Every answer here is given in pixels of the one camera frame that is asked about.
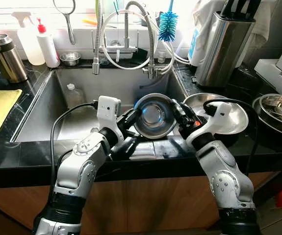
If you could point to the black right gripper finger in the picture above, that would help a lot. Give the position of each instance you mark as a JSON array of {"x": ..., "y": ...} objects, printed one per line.
[{"x": 179, "y": 110}]

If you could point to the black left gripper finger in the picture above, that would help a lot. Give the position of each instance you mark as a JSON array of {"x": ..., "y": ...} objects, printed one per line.
[{"x": 134, "y": 115}]

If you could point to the steel sink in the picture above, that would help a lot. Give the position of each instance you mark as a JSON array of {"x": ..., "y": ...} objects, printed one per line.
[{"x": 116, "y": 81}]

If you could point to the round steel plate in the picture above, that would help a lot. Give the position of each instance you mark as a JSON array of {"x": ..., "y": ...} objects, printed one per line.
[
  {"x": 236, "y": 122},
  {"x": 266, "y": 129}
]

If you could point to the clear plastic bottle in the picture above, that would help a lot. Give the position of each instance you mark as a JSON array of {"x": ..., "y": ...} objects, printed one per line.
[{"x": 74, "y": 98}]

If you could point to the clear glass beaker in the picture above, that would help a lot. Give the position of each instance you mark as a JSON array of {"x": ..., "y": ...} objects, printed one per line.
[{"x": 162, "y": 55}]

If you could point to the steel flexible spray faucet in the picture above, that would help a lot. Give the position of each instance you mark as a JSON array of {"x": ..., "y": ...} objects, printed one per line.
[{"x": 96, "y": 66}]

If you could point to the white water purifier blue label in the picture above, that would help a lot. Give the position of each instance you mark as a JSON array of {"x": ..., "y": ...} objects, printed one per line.
[{"x": 194, "y": 49}]

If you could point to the steel knife block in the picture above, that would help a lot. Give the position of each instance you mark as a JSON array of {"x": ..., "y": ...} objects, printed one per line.
[{"x": 221, "y": 51}]

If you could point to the small steel bowl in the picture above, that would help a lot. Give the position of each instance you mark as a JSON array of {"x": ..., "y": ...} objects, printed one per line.
[{"x": 70, "y": 59}]

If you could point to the blue bottle brush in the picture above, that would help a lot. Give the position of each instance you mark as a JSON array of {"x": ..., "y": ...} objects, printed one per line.
[{"x": 167, "y": 27}]

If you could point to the wooden sink cabinet front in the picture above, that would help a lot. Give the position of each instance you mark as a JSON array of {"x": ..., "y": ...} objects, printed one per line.
[{"x": 155, "y": 205}]

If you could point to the steel sink mixer tap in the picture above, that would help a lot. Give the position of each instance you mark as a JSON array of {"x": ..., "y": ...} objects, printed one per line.
[{"x": 126, "y": 29}]

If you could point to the large steel basin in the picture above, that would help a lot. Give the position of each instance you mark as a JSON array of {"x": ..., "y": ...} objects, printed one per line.
[{"x": 278, "y": 105}]

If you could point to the orange plastic utensil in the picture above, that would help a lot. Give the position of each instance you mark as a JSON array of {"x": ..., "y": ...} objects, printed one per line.
[{"x": 89, "y": 22}]

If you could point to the steel strainer ladle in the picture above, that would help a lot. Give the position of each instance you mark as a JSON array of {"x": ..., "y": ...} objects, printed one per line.
[{"x": 70, "y": 32}]

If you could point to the white squeeze bottle red cap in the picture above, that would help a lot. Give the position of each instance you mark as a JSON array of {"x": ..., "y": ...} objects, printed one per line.
[{"x": 48, "y": 49}]

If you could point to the steel insulated jug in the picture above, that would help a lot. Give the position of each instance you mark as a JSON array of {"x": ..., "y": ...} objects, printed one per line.
[{"x": 11, "y": 63}]

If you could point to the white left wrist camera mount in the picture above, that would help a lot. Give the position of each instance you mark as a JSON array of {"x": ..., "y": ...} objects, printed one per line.
[{"x": 109, "y": 110}]

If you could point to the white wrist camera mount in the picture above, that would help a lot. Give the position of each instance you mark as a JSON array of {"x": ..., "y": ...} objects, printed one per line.
[
  {"x": 109, "y": 110},
  {"x": 219, "y": 115}
]

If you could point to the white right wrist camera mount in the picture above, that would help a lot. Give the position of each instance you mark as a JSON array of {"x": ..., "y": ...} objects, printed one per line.
[{"x": 219, "y": 115}]

